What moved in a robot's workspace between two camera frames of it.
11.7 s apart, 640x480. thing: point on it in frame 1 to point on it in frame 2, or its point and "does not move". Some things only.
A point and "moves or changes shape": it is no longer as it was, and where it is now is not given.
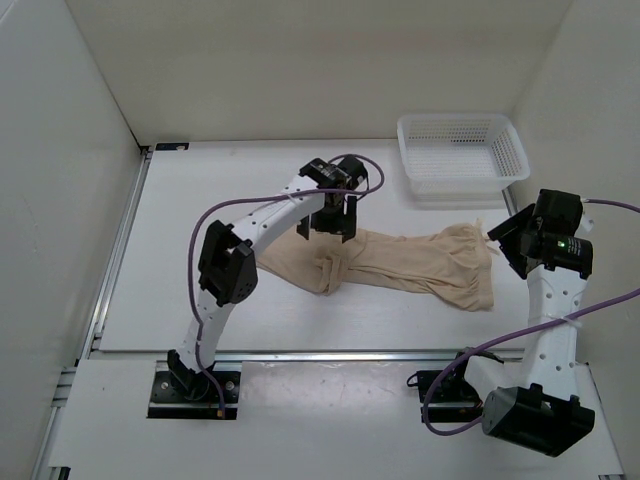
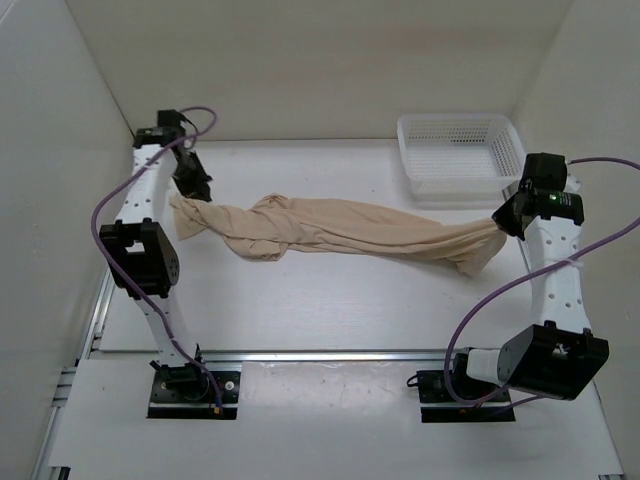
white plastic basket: x=460 y=157 does not move
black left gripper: x=343 y=224 to x=198 y=189
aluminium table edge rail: x=303 y=356 does not move
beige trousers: x=452 y=263 moves or changes shape
